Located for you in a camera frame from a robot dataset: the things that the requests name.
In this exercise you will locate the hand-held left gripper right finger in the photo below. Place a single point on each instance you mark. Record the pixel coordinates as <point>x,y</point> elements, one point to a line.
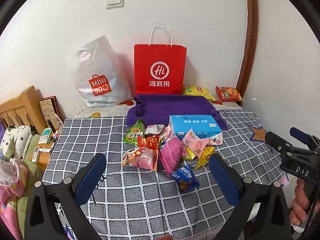
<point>225,180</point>

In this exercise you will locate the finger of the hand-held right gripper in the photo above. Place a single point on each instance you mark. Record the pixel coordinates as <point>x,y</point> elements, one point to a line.
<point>275,140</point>
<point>300,135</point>

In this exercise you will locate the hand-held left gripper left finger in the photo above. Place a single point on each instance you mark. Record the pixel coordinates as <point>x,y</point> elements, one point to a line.
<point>91,177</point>

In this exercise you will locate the blue cookie packet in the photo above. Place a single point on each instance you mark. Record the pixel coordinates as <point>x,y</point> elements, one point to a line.
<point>185,178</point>

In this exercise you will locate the pink peach snack packet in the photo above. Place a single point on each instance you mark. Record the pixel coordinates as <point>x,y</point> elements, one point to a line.
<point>195,142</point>

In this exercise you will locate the red snack packet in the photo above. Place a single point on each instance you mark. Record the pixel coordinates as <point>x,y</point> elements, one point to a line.
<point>148,142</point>

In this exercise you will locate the person's right hand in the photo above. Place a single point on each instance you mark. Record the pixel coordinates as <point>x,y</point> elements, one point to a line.
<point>298,200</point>

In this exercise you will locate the yellow triangular snack packet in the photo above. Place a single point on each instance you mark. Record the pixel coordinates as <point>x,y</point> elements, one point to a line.
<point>203,156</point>

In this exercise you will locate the grey checked blanket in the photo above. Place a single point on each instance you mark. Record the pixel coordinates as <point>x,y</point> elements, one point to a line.
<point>100,135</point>

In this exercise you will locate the yellow flat snack packet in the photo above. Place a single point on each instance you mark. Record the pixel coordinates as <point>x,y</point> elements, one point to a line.
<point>188,153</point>

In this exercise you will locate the wooden bedside table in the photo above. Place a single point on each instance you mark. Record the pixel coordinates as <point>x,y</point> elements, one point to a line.
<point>44,158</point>

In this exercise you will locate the pink mushroom print packet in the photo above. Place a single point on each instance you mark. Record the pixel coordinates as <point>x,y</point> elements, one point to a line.
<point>142,158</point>

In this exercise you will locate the magenta snack packet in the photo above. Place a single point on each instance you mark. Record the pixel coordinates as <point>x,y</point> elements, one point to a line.
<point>171,152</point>

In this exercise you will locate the white remote control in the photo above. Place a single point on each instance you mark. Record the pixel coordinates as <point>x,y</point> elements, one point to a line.
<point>35,154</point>

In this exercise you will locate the teal white small box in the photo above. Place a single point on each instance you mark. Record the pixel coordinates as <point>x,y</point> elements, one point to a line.
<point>46,136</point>

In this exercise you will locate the light green quilt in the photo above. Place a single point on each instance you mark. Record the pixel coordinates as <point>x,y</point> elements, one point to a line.
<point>30,172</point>

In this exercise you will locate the green triangular snack packet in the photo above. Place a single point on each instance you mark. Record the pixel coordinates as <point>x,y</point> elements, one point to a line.
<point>135,132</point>

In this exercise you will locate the blue tissue pack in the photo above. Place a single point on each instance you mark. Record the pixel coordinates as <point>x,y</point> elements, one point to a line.
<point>192,125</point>

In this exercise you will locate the orange red snack bag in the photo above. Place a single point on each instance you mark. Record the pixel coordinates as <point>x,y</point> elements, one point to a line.
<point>228,93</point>

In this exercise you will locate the pink orange small packet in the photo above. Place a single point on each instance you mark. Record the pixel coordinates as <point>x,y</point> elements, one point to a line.
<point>167,131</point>

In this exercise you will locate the red silver small packet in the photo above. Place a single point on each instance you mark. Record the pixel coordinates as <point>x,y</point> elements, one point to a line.
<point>153,129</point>

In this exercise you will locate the pink plastic bag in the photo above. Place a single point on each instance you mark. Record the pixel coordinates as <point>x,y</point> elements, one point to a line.
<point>12,187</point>

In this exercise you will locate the patterned gift box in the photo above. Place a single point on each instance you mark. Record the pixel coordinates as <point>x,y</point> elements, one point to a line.
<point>48,110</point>

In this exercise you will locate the white floral pillow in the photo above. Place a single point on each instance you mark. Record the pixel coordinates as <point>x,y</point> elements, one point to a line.
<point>15,140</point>

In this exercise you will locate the yellow snack bag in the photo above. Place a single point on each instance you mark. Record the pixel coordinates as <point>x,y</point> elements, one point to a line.
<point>200,91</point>

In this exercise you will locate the purple towel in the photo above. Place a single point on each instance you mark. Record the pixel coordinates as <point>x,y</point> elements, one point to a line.
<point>160,107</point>

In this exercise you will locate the wooden headboard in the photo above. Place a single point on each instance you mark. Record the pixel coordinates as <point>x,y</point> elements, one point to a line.
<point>25,105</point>

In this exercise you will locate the purple cloth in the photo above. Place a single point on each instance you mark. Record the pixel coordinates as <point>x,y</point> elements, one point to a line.
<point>2,132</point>

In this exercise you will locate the white plastic shopping bag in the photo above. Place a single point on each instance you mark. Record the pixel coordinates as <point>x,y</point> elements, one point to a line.
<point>100,62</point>

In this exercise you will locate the red paper bag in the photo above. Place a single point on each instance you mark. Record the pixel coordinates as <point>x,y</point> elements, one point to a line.
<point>160,55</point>

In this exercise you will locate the brown wooden door frame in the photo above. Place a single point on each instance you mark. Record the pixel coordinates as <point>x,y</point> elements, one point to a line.
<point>251,30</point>

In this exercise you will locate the white wall light switch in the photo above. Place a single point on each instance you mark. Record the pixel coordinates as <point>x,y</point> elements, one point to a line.
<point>115,1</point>

